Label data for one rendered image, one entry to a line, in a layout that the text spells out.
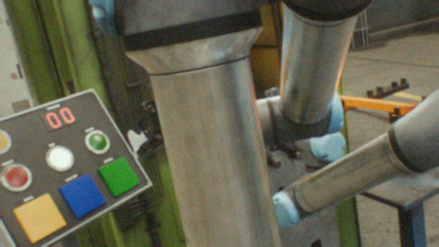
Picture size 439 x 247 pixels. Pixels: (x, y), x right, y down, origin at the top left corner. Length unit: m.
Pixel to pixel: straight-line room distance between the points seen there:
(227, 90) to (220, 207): 0.10
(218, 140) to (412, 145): 0.48
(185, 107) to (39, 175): 0.69
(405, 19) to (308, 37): 8.87
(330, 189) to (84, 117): 0.58
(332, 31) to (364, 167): 0.43
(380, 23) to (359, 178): 8.18
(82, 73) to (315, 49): 0.92
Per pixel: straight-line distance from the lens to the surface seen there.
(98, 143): 1.09
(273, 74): 1.63
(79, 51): 1.32
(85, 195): 1.02
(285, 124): 0.69
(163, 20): 0.33
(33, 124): 1.06
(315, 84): 0.56
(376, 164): 0.84
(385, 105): 1.43
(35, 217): 0.98
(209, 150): 0.36
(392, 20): 9.15
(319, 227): 1.54
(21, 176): 1.00
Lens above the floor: 1.36
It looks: 15 degrees down
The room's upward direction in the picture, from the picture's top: 11 degrees counter-clockwise
